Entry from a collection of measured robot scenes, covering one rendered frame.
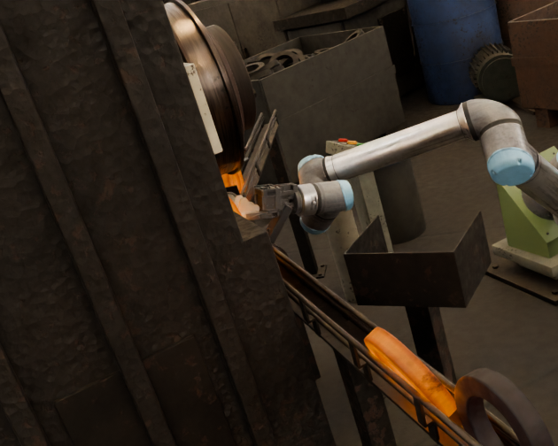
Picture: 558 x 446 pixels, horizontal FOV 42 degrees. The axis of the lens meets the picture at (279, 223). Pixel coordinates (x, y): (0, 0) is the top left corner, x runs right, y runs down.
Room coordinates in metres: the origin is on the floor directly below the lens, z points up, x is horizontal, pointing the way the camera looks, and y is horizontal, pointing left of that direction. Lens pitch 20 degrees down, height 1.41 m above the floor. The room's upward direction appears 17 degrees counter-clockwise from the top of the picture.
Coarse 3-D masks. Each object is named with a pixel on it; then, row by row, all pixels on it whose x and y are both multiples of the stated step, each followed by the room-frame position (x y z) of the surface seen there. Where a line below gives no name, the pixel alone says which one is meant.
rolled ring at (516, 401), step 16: (480, 368) 0.91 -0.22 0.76; (464, 384) 0.91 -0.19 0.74; (480, 384) 0.87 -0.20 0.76; (496, 384) 0.85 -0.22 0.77; (512, 384) 0.85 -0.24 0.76; (464, 400) 0.92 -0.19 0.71; (480, 400) 0.93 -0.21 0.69; (496, 400) 0.84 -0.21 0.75; (512, 400) 0.83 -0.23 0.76; (528, 400) 0.82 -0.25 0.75; (464, 416) 0.93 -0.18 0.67; (480, 416) 0.93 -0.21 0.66; (512, 416) 0.81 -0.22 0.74; (528, 416) 0.81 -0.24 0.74; (480, 432) 0.92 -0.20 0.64; (528, 432) 0.79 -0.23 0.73; (544, 432) 0.79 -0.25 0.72
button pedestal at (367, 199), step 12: (336, 144) 2.79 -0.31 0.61; (348, 144) 2.76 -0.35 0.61; (348, 180) 2.81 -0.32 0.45; (360, 180) 2.72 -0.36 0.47; (372, 180) 2.74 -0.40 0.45; (360, 192) 2.73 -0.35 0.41; (372, 192) 2.73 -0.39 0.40; (360, 204) 2.76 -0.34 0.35; (372, 204) 2.73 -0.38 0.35; (360, 216) 2.79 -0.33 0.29; (372, 216) 2.73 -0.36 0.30; (384, 228) 2.74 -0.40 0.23
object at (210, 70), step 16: (176, 0) 1.85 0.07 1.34; (176, 16) 1.80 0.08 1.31; (192, 16) 1.77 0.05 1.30; (176, 32) 1.75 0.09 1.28; (192, 32) 1.75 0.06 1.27; (192, 48) 1.72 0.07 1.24; (208, 48) 1.72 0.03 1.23; (208, 64) 1.70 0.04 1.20; (208, 80) 1.69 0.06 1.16; (224, 80) 1.69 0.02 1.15; (208, 96) 1.68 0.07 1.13; (224, 96) 1.69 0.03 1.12; (224, 112) 1.69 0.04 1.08; (224, 128) 1.70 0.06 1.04; (240, 128) 1.70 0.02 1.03; (224, 144) 1.71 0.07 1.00; (240, 144) 1.72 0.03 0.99; (224, 160) 1.74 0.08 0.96; (240, 160) 1.76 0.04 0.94
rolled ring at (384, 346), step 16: (368, 336) 1.08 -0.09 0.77; (384, 336) 1.04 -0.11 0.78; (384, 352) 1.02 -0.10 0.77; (400, 352) 1.00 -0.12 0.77; (400, 368) 0.99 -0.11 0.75; (416, 368) 0.98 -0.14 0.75; (416, 384) 0.97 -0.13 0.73; (432, 384) 0.97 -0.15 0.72; (432, 400) 0.96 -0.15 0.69; (448, 400) 0.97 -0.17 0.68; (448, 416) 0.99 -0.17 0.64
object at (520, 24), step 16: (528, 16) 4.15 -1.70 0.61; (544, 16) 4.21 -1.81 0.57; (512, 32) 4.07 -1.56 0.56; (528, 32) 3.97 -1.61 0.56; (544, 32) 3.87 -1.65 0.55; (512, 48) 4.09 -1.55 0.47; (528, 48) 3.99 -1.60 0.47; (544, 48) 3.89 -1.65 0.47; (512, 64) 4.10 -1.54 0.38; (528, 64) 4.00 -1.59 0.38; (544, 64) 3.90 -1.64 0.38; (528, 80) 4.02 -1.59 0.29; (544, 80) 3.92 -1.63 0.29; (528, 96) 4.04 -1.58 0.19; (544, 96) 3.94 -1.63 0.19; (544, 112) 3.96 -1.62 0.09
